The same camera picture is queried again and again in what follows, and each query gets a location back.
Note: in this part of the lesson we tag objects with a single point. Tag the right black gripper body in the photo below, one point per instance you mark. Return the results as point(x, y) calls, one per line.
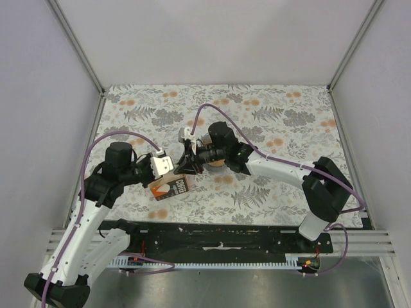
point(209, 153)

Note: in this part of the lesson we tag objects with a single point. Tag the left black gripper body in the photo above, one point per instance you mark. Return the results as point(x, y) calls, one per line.
point(140, 172)

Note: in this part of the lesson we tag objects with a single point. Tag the clear glass coffee server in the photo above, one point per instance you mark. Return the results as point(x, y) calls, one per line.
point(216, 166)

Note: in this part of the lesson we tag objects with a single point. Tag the orange black coffee filter box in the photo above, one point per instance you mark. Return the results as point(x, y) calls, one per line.
point(168, 186)

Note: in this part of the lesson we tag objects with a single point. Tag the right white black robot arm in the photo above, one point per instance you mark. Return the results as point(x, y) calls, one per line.
point(325, 187)

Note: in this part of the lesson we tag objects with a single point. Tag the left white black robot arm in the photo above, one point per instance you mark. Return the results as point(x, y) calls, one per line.
point(66, 279)

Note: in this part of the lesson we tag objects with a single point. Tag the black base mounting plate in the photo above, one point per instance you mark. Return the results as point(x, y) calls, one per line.
point(181, 240)

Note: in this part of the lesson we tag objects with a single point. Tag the floral patterned table mat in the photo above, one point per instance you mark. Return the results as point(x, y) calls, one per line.
point(294, 122)

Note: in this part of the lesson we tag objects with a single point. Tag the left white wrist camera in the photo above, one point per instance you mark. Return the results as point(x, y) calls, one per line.
point(161, 163)

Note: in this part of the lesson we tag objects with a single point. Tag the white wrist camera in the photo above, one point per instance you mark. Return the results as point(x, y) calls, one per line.
point(186, 135)
point(161, 163)

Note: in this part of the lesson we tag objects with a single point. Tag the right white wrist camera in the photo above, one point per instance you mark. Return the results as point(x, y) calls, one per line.
point(186, 135)

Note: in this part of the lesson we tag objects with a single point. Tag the white slotted cable duct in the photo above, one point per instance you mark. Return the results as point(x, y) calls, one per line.
point(290, 263)

